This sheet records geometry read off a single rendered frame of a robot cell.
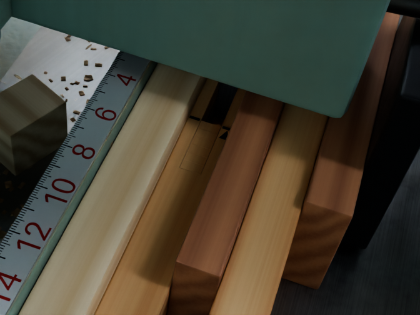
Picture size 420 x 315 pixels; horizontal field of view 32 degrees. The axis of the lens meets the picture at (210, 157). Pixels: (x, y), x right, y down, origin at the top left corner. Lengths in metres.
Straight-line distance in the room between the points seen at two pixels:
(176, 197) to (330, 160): 0.06
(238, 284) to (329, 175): 0.06
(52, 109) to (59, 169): 0.18
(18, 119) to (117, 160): 0.17
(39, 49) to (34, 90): 0.09
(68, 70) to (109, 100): 0.24
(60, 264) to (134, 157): 0.05
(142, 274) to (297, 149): 0.08
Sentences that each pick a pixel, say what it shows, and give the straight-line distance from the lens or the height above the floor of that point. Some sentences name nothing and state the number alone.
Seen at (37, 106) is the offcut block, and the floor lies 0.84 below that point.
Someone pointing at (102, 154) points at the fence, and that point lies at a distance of 0.27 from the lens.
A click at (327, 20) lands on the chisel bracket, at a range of 0.25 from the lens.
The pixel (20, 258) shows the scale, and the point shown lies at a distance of 0.24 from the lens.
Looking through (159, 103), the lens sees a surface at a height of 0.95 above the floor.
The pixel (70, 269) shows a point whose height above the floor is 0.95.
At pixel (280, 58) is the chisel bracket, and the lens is 0.26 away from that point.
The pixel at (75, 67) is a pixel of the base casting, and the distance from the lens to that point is 0.52.
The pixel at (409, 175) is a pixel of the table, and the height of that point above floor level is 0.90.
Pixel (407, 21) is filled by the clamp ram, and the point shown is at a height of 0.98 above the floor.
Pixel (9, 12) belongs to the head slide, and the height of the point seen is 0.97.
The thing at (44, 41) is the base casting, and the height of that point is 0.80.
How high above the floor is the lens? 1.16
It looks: 50 degrees down
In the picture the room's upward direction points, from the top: 11 degrees clockwise
